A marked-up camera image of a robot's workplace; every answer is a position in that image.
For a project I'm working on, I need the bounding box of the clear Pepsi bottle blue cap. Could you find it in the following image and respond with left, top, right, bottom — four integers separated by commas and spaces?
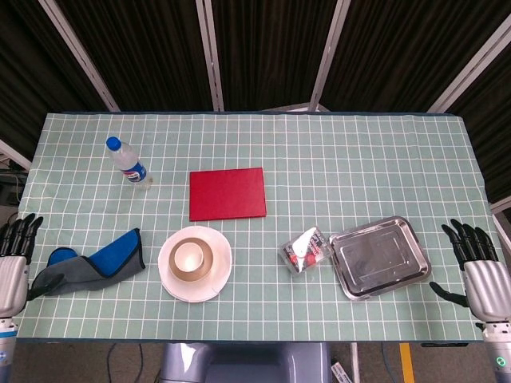
105, 136, 155, 192

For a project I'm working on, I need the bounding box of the white table leg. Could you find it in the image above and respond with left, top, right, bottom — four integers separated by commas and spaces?
350, 342, 362, 383

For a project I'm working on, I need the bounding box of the clear box of coffee capsules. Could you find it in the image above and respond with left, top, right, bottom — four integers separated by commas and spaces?
278, 226, 335, 278

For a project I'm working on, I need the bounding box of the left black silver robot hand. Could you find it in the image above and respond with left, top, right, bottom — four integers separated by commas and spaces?
0, 213, 61, 319

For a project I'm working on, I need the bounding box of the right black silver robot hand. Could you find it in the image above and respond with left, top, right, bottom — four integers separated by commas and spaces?
429, 218, 511, 321

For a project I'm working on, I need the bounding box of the green white grid tablecloth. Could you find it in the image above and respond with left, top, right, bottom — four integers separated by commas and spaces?
15, 111, 496, 342

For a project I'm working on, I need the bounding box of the blue grey fabric sleeve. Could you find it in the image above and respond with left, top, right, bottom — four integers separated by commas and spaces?
30, 227, 146, 297

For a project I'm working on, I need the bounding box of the beige bowl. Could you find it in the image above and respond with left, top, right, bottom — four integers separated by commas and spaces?
168, 237, 215, 282

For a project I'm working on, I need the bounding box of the stainless steel tray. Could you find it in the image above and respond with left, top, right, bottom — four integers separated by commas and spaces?
327, 215, 434, 302

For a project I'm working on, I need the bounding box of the grey blue robot torso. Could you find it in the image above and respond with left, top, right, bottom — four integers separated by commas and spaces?
159, 342, 332, 383

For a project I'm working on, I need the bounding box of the black curtain backdrop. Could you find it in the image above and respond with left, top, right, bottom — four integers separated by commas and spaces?
0, 0, 511, 205

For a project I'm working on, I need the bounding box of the red hardcover book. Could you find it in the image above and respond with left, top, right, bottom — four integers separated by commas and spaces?
188, 167, 268, 223

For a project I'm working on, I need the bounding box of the white paper cup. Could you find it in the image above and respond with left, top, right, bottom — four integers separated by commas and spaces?
173, 242, 204, 271

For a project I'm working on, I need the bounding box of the white paper plate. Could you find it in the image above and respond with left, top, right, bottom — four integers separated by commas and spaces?
157, 225, 234, 305

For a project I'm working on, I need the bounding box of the white aluminium frame post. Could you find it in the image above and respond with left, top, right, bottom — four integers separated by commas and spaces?
0, 137, 33, 172
489, 198, 511, 224
426, 14, 511, 114
194, 0, 225, 112
38, 0, 121, 113
309, 0, 353, 112

